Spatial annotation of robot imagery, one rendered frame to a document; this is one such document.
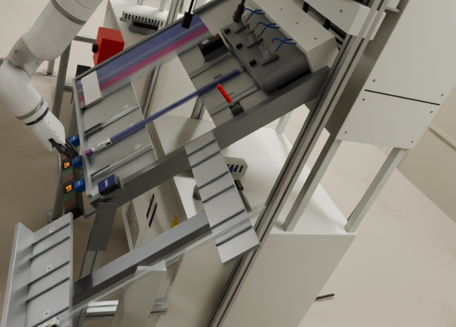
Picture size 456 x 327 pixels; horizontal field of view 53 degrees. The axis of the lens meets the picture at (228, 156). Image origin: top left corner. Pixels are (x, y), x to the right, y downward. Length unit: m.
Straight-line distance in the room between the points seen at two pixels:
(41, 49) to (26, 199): 1.25
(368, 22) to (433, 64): 0.32
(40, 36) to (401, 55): 0.91
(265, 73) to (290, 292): 0.94
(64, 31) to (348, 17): 0.66
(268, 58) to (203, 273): 0.74
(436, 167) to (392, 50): 2.59
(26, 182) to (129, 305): 1.47
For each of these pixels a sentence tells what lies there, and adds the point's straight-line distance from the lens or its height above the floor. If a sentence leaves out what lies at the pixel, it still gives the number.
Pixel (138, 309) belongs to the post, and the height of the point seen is 0.70.
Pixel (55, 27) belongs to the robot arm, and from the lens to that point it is 1.15.
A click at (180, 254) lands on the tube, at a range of 0.81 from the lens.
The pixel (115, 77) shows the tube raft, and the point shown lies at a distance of 1.65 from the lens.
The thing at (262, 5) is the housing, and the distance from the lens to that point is 1.46.
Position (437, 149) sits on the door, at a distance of 3.83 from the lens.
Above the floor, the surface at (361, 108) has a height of 1.11.
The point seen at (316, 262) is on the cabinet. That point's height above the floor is 0.48.
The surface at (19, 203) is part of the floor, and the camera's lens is 2.31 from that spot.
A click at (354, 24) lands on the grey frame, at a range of 1.15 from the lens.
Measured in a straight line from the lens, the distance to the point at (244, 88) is 1.29.
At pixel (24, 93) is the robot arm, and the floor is 0.92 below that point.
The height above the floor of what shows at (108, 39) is 0.78.
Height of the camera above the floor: 1.53
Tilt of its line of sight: 30 degrees down
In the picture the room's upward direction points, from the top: 22 degrees clockwise
